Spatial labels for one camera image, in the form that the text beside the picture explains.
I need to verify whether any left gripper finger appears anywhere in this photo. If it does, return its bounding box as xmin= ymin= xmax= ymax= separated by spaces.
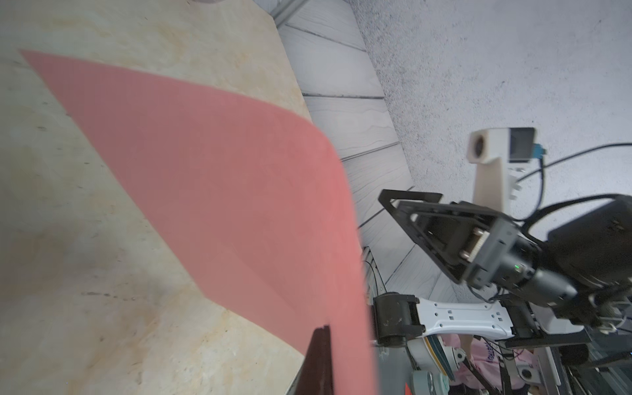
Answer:
xmin=291 ymin=326 xmax=334 ymax=395

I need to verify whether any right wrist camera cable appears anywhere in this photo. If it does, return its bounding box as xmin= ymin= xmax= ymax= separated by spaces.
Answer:
xmin=513 ymin=142 xmax=632 ymax=233

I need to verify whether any pink square paper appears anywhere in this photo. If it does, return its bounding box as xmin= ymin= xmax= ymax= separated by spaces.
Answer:
xmin=23 ymin=51 xmax=378 ymax=394

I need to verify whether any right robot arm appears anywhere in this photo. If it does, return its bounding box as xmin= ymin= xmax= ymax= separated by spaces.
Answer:
xmin=379 ymin=189 xmax=631 ymax=332

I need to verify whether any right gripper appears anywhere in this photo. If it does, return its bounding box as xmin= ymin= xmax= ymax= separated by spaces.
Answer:
xmin=379 ymin=189 xmax=518 ymax=289

